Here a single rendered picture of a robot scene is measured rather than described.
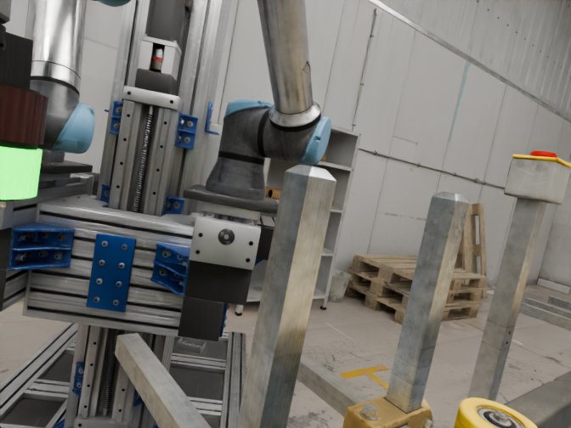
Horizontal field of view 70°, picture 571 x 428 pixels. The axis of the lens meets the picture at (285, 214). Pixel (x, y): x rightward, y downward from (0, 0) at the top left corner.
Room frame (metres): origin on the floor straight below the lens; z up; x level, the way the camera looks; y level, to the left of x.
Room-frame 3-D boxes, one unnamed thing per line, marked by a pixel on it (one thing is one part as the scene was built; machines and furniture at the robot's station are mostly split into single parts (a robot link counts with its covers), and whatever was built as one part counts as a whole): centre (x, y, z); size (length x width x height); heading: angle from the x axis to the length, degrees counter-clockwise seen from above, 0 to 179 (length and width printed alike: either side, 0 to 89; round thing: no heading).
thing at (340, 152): (3.36, -0.02, 0.78); 0.90 x 0.45 x 1.55; 127
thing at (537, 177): (0.70, -0.41, 1.18); 0.07 x 0.07 x 0.08; 39
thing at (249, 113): (1.01, 0.13, 1.21); 0.13 x 0.12 x 0.14; 70
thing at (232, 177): (1.01, 0.13, 1.09); 0.15 x 0.15 x 0.10
